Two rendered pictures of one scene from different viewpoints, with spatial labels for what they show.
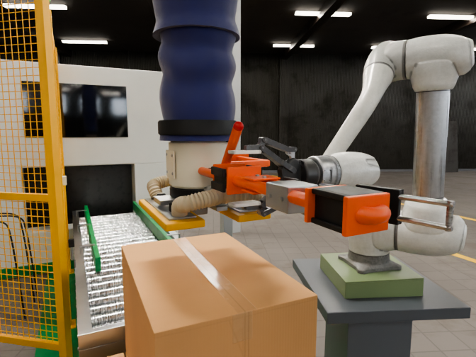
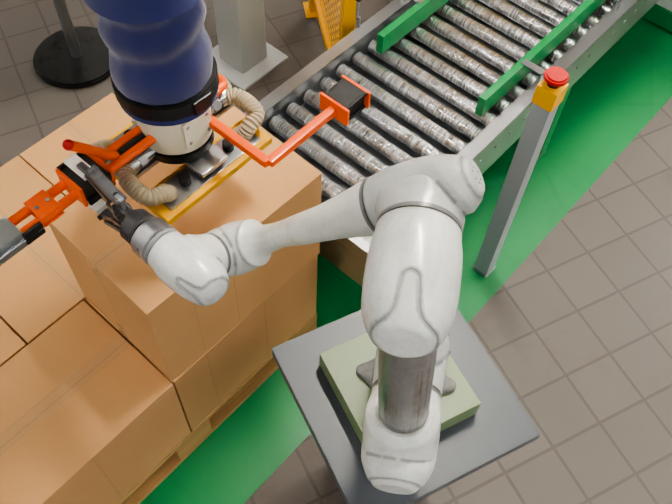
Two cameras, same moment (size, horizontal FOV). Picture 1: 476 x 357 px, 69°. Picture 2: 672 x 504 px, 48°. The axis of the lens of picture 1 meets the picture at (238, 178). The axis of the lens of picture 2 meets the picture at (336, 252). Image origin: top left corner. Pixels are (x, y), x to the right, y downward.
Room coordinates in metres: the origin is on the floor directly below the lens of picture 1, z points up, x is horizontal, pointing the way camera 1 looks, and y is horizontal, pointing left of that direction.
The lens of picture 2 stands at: (0.84, -1.12, 2.53)
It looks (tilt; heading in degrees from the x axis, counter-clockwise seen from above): 57 degrees down; 64
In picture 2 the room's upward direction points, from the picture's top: 4 degrees clockwise
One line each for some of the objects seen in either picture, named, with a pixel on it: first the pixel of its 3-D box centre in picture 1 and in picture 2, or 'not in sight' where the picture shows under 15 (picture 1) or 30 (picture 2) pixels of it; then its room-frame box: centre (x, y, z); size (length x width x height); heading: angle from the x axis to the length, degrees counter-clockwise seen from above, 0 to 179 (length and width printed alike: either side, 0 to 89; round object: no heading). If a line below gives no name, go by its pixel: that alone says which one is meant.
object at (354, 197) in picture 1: (345, 207); not in sight; (0.46, -0.15, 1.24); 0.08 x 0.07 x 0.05; 26
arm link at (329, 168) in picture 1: (319, 173); (154, 240); (0.87, -0.21, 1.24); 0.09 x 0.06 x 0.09; 26
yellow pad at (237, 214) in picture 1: (228, 200); (207, 165); (1.05, 0.03, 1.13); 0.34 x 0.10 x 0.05; 26
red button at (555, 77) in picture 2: not in sight; (555, 78); (2.07, 0.07, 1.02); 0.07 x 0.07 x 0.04
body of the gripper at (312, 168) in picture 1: (295, 174); (130, 220); (0.84, -0.14, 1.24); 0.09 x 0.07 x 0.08; 116
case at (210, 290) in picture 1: (202, 327); (196, 237); (1.00, 0.11, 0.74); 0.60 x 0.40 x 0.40; 24
